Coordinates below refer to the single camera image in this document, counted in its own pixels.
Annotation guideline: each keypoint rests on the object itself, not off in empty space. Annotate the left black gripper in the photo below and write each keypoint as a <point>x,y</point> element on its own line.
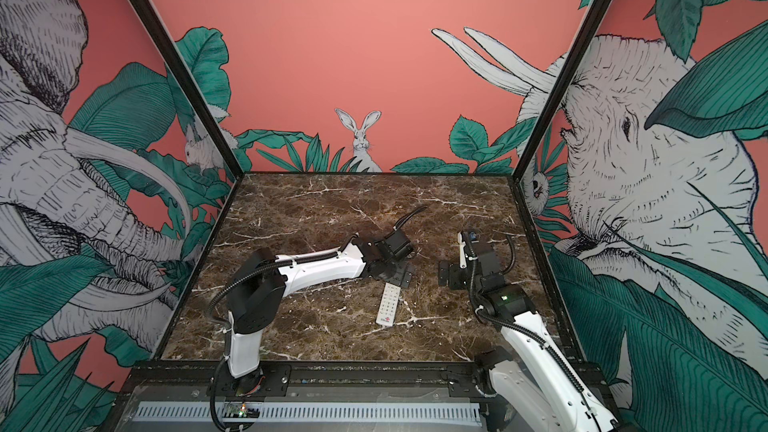
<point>401,278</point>

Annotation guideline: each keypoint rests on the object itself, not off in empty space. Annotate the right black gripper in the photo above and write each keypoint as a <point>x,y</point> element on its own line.
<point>454,281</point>

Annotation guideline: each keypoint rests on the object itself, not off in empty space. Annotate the white remote control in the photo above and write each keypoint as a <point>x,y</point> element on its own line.
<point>388,305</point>

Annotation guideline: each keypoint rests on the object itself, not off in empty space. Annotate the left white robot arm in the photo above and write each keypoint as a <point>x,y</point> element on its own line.
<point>251,299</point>

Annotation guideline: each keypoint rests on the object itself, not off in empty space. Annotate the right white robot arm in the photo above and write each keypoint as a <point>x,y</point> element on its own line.
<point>534,376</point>

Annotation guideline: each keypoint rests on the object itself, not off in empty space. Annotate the small green circuit board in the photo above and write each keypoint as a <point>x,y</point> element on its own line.
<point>236,411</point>

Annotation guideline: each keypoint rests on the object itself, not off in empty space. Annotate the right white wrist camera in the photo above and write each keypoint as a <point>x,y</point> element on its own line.
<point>463,255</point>

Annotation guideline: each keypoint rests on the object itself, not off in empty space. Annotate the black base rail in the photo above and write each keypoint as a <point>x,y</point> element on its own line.
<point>274,378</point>

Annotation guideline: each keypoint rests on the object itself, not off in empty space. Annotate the white slotted cable duct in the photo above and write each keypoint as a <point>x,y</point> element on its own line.
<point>465,414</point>

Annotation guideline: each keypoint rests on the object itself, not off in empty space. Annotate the right black frame post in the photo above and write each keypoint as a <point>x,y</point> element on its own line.
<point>594,17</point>

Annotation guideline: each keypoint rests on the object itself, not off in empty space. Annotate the black frame post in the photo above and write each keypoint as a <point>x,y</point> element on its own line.
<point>148,15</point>
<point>594,17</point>

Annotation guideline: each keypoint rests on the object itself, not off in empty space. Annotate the left black frame post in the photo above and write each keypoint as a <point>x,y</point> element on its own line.
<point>148,15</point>

